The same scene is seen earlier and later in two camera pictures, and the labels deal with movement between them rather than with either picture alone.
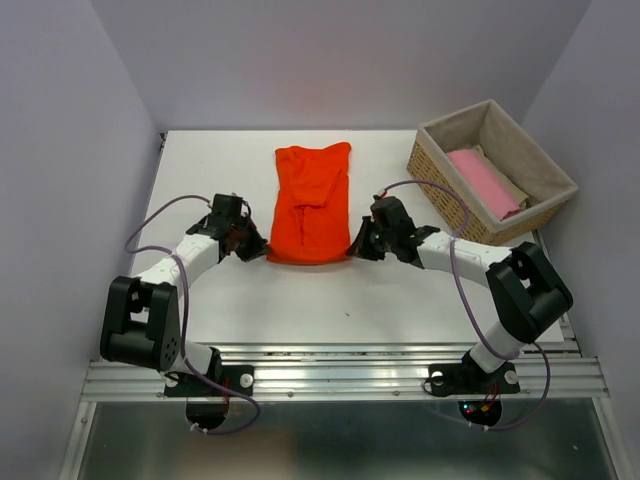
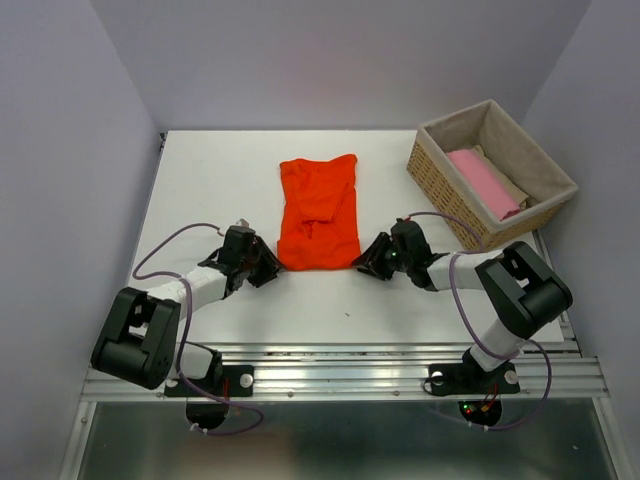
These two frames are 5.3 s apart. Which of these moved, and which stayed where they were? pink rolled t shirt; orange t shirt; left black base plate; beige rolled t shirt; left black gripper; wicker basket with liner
Moved: orange t shirt; left black gripper
Stayed: pink rolled t shirt; beige rolled t shirt; left black base plate; wicker basket with liner
